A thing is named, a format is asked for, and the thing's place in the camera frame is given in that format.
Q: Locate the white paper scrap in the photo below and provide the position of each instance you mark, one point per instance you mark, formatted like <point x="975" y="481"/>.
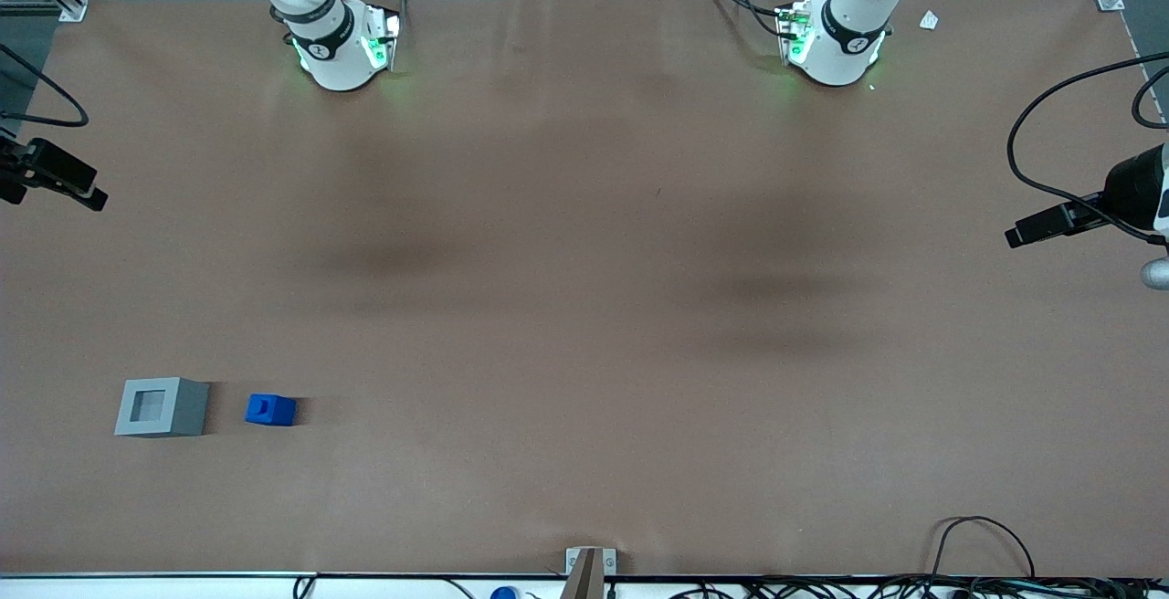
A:
<point x="929" y="21"/>

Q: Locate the metal bracket with brown post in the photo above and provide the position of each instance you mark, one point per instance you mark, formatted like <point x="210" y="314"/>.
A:
<point x="590" y="572"/>

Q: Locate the brown table cover mat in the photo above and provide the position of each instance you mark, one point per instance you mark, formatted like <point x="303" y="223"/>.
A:
<point x="584" y="325"/>

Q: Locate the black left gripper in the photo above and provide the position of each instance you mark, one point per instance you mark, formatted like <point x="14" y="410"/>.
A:
<point x="1131" y="186"/>

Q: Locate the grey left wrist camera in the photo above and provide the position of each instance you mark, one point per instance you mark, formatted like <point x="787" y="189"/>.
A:
<point x="1157" y="274"/>

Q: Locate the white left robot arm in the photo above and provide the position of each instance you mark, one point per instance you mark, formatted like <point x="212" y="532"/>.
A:
<point x="845" y="60"/>

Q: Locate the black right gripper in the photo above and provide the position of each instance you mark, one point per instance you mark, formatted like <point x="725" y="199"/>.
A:
<point x="41" y="167"/>

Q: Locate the gray square hollow base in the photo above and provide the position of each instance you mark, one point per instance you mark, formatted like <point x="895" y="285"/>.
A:
<point x="187" y="407"/>

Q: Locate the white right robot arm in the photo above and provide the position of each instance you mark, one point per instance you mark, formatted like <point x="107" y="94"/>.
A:
<point x="340" y="65"/>

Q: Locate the blue round cap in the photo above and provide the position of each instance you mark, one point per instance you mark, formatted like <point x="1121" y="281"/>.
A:
<point x="503" y="593"/>

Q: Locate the blue plastic block part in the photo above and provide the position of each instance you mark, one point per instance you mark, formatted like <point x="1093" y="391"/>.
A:
<point x="270" y="410"/>

